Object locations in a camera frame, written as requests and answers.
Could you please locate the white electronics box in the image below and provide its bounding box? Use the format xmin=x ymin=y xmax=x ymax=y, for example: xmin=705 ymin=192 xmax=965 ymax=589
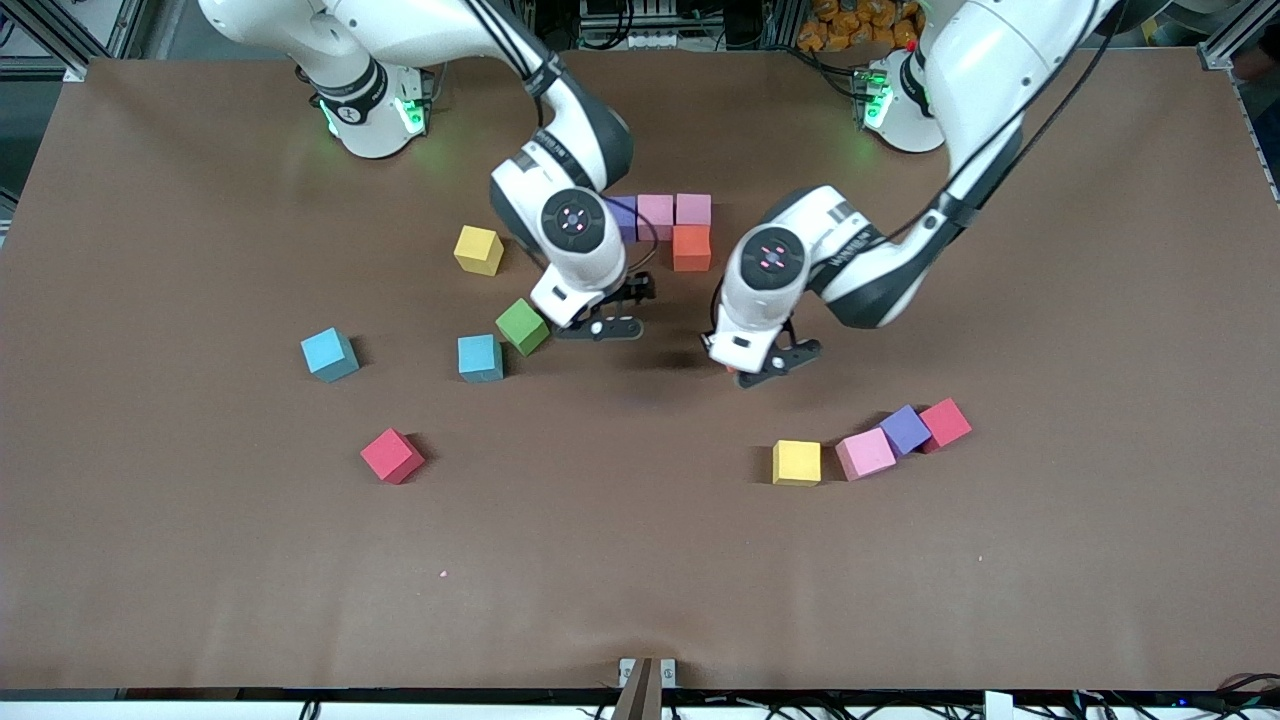
xmin=578 ymin=0 xmax=683 ymax=51

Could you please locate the aluminium frame profile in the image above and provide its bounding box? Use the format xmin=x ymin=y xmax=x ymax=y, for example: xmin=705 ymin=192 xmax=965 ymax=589
xmin=1200 ymin=0 xmax=1280 ymax=206
xmin=0 ymin=0 xmax=151 ymax=83

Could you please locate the red foam cube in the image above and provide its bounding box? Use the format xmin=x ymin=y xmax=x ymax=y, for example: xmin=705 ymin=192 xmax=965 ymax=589
xmin=918 ymin=397 xmax=973 ymax=454
xmin=360 ymin=428 xmax=427 ymax=486

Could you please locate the aluminium profile post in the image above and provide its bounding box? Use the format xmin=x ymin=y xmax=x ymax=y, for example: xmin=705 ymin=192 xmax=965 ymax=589
xmin=765 ymin=0 xmax=806 ymax=49

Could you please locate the yellow foam cube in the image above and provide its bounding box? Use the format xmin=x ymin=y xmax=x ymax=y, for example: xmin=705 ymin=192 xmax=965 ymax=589
xmin=453 ymin=225 xmax=505 ymax=278
xmin=772 ymin=440 xmax=823 ymax=487

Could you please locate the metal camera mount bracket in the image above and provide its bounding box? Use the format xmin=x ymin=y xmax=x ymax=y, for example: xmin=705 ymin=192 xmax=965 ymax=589
xmin=612 ymin=656 xmax=679 ymax=720

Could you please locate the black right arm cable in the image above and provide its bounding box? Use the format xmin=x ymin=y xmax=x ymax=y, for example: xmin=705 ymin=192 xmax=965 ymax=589
xmin=612 ymin=198 xmax=661 ymax=276

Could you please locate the cyan foam cube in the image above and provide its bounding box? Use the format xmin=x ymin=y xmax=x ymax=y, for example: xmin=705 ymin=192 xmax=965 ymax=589
xmin=457 ymin=334 xmax=505 ymax=384
xmin=300 ymin=327 xmax=361 ymax=384

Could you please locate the green foam cube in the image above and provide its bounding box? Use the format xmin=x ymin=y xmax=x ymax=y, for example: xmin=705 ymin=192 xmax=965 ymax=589
xmin=495 ymin=298 xmax=552 ymax=357

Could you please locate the pile of orange objects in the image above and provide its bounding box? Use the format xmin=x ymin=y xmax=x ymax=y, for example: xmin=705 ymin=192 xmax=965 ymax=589
xmin=797 ymin=0 xmax=926 ymax=53

